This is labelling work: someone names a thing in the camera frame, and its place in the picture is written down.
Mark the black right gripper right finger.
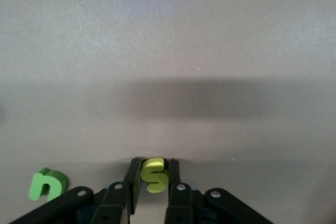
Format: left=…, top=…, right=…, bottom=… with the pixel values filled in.
left=164, top=158, right=274, bottom=224

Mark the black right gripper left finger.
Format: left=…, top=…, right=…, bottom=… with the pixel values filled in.
left=7, top=157, right=144, bottom=224

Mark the yellow foam letter s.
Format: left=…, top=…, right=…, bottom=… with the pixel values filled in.
left=140, top=157, right=170, bottom=194

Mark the green foam letter n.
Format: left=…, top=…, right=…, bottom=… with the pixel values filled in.
left=28, top=167, right=69, bottom=201

